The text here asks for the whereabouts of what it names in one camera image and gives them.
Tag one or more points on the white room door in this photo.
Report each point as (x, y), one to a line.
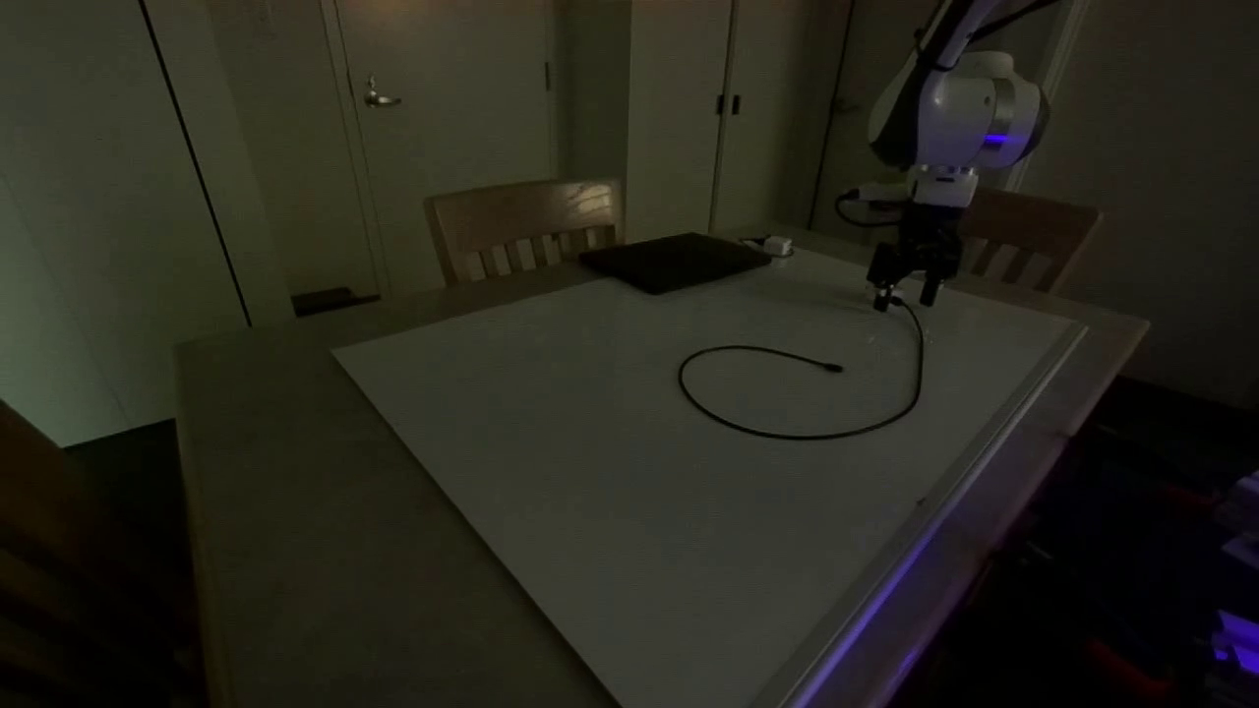
(434, 130)

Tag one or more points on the small black floor box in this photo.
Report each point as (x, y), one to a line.
(336, 299)

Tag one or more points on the white robot base blue lights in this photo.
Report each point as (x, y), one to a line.
(1241, 641)

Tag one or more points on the black closed laptop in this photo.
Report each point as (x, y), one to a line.
(675, 261)

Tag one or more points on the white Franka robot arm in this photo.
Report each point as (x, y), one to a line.
(971, 113)

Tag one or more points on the white table mat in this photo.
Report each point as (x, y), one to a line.
(594, 498)

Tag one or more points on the small white device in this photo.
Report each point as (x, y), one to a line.
(776, 246)

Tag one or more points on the white closet door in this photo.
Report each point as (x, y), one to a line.
(781, 119)
(675, 119)

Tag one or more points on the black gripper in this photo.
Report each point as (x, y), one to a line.
(929, 238)

